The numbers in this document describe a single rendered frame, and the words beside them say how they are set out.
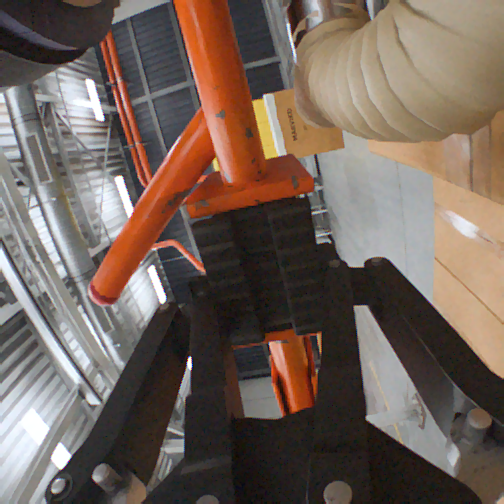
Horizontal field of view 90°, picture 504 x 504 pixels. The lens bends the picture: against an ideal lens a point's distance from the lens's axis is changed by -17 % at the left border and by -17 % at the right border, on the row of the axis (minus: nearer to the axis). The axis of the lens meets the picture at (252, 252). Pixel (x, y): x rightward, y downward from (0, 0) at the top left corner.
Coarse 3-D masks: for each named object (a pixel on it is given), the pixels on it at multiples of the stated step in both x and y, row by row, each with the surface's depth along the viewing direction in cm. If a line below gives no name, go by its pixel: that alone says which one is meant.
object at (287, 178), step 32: (288, 160) 17; (224, 192) 13; (256, 192) 13; (288, 192) 12; (192, 224) 13; (224, 224) 12; (256, 224) 13; (288, 224) 12; (224, 256) 13; (256, 256) 14; (288, 256) 13; (224, 288) 14; (256, 288) 14; (288, 288) 14; (320, 288) 13; (224, 320) 14; (256, 320) 14; (288, 320) 15; (320, 320) 14
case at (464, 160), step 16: (496, 112) 12; (496, 128) 12; (368, 144) 33; (384, 144) 28; (400, 144) 25; (416, 144) 22; (432, 144) 19; (448, 144) 17; (464, 144) 15; (480, 144) 14; (496, 144) 13; (400, 160) 26; (416, 160) 22; (432, 160) 20; (448, 160) 18; (464, 160) 16; (480, 160) 14; (496, 160) 13; (448, 176) 18; (464, 176) 16; (480, 176) 15; (496, 176) 13; (480, 192) 15; (496, 192) 14
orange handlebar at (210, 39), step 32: (192, 0) 10; (224, 0) 11; (192, 32) 11; (224, 32) 11; (192, 64) 12; (224, 64) 11; (224, 96) 12; (224, 128) 12; (256, 128) 13; (224, 160) 13; (256, 160) 13; (288, 352) 17; (288, 384) 19
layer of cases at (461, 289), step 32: (448, 192) 84; (448, 224) 89; (480, 224) 71; (448, 256) 93; (480, 256) 74; (448, 288) 97; (480, 288) 76; (448, 320) 100; (480, 320) 78; (480, 352) 80
